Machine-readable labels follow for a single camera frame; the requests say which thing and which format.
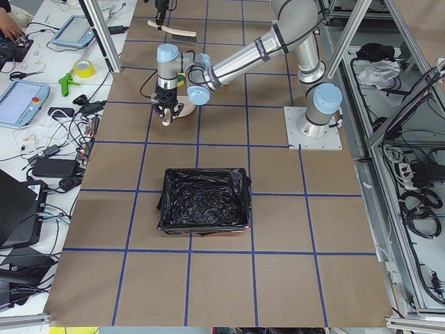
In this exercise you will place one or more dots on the green plastic clamp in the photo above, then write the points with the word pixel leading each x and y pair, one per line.
pixel 65 83

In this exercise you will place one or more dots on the black power adapter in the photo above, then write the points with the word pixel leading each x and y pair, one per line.
pixel 55 168

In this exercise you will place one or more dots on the aluminium frame post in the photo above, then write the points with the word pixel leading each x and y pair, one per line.
pixel 97 23

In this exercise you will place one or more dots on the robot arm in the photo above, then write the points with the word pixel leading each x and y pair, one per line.
pixel 162 7
pixel 291 32

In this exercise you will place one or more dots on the yellow tape roll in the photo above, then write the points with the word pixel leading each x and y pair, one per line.
pixel 84 69

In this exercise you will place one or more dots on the green yellow sponge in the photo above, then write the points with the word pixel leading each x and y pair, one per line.
pixel 180 81

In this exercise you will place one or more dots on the white crumpled cloth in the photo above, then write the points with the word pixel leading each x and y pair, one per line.
pixel 380 74

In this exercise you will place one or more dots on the pink bin with black bag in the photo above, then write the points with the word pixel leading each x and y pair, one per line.
pixel 204 201

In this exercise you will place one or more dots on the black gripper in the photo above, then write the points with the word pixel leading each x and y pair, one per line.
pixel 160 8
pixel 166 95

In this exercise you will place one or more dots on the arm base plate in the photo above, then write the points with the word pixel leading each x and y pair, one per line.
pixel 303 135

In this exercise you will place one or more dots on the person hand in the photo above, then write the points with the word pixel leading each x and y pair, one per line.
pixel 9 27

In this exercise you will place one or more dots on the teach pendant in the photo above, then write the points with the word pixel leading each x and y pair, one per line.
pixel 76 32
pixel 21 101

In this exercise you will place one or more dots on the black laptop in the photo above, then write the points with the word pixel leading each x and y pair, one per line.
pixel 21 206

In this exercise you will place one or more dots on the far teach pendant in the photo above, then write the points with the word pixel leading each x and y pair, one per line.
pixel 76 32

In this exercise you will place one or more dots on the black scissors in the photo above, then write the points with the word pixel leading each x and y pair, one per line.
pixel 19 75

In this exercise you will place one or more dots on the beige plastic dustpan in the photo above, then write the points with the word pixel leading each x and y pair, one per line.
pixel 184 108

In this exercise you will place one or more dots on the near teach pendant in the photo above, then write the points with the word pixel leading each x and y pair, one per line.
pixel 21 101

